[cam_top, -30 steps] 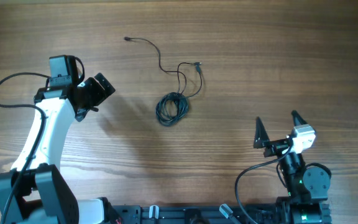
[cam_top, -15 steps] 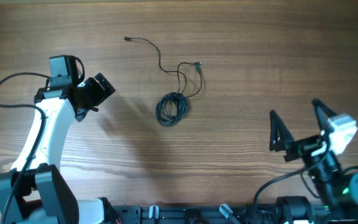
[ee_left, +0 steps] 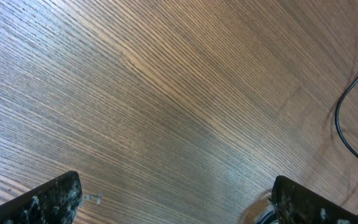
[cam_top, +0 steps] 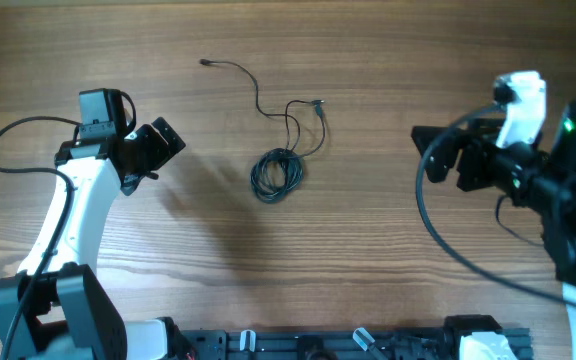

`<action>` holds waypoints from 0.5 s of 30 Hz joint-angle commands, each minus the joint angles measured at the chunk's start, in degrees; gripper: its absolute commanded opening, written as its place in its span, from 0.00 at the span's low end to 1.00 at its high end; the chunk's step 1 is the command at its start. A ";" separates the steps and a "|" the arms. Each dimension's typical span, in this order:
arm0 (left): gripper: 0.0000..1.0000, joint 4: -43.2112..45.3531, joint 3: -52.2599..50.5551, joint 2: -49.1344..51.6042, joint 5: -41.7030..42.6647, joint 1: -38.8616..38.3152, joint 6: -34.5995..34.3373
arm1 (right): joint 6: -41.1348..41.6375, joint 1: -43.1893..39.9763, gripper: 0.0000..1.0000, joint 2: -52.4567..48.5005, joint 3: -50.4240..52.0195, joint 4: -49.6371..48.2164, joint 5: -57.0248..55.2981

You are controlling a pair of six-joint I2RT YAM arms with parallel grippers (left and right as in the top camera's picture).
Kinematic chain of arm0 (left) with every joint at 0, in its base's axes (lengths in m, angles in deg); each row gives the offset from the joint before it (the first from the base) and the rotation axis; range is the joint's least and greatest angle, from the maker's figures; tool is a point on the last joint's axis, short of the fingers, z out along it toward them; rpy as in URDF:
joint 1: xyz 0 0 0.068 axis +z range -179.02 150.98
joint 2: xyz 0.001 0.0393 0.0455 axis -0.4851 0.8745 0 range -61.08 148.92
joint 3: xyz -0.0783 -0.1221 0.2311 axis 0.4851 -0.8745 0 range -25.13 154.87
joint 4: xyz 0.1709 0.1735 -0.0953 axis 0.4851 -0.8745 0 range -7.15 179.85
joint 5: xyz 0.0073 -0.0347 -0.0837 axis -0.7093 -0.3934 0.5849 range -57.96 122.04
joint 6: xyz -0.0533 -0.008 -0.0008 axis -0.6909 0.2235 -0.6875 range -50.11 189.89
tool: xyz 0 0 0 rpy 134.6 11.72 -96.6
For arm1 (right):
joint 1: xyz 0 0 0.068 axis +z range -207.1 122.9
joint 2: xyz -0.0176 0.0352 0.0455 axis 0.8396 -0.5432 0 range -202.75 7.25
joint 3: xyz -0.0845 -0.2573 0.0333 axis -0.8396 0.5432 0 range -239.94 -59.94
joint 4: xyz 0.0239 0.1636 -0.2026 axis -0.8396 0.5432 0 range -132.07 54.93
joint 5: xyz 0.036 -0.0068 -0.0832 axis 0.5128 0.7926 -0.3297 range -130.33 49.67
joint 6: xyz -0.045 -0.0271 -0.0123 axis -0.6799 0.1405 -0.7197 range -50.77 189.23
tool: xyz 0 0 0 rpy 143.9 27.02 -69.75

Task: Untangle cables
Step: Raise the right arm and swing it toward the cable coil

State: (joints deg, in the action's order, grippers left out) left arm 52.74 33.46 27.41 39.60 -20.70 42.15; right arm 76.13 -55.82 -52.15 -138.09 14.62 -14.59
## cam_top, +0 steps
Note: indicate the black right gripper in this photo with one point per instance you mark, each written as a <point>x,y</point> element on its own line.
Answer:
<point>476,141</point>

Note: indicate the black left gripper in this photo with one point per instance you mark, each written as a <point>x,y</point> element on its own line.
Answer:
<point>161,152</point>

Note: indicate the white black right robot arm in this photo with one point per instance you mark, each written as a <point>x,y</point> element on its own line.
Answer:
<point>544,182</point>

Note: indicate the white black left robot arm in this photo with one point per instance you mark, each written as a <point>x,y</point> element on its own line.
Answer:
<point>55,307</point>

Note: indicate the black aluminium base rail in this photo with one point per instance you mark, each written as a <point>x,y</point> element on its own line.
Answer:
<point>460,337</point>

